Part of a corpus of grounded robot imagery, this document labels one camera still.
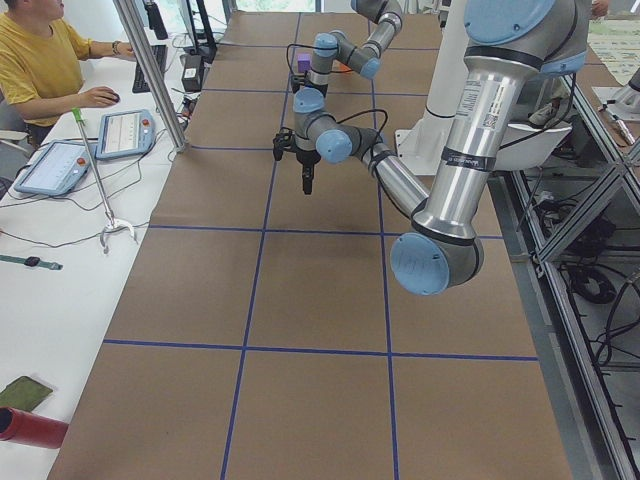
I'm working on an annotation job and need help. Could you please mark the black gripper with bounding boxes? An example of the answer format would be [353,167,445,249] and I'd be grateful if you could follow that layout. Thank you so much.
[291,73,329,97]
[272,127,321,195]

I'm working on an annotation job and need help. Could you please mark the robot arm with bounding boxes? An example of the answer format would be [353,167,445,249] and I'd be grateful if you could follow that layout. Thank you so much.
[291,0,403,96]
[273,1,591,295]

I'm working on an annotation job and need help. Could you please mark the purple foam block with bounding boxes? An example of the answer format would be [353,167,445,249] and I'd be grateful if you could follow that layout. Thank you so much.
[296,53,312,75]

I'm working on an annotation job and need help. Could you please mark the orange foam block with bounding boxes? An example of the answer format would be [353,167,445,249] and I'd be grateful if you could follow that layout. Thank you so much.
[334,61,351,72]

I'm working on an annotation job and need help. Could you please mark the black monitor stand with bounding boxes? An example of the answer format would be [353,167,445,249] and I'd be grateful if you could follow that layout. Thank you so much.
[180,0,217,64]

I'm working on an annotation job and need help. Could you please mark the black power adapter box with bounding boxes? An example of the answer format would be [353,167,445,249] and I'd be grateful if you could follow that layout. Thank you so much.
[181,55,204,93]

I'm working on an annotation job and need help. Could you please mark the black keyboard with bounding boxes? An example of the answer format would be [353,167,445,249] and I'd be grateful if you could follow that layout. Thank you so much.
[131,44,169,95]

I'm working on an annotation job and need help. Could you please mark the far teach pendant tablet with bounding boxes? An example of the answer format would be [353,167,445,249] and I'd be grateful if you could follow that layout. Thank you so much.
[96,109,155,160]

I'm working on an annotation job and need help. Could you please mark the teach pendant tablet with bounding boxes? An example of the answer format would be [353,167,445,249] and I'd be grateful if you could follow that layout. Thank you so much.
[96,109,155,160]
[14,141,96,196]

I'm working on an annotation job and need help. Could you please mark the metal reacher grabber tool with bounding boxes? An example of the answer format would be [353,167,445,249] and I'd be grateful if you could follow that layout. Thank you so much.
[71,108,137,255]

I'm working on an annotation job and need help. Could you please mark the near teach pendant tablet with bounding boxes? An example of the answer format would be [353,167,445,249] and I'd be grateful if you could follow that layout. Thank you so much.
[14,141,96,196]

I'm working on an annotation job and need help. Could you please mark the person in yellow shirt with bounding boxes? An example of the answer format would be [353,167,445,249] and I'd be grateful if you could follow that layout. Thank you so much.
[1,0,134,147]

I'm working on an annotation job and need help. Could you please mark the green cloth pouch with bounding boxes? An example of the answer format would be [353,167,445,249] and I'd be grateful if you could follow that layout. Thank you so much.
[0,376,53,412]

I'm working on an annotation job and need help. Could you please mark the red cylinder bottle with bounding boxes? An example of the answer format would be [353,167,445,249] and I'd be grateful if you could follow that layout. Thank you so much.
[1,407,69,449]

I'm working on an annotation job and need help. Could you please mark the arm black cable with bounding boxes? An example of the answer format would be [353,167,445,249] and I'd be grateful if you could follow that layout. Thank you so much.
[285,43,316,81]
[332,109,390,151]

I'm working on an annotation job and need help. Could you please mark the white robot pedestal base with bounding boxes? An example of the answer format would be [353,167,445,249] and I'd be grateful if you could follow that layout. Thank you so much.
[395,0,469,176]

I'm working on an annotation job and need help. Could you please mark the aluminium frame post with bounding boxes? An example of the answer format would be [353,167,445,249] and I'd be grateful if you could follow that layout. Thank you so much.
[113,0,186,153]

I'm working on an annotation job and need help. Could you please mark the aluminium side frame rail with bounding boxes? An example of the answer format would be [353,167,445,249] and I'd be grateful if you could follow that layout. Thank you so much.
[490,64,639,479]

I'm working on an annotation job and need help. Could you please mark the green strap smartwatch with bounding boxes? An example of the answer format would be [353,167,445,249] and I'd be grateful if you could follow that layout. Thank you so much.
[0,254,63,271]

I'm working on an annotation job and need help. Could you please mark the black floor cable coil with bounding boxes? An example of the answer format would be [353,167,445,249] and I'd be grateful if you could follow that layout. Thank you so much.
[559,259,617,305]

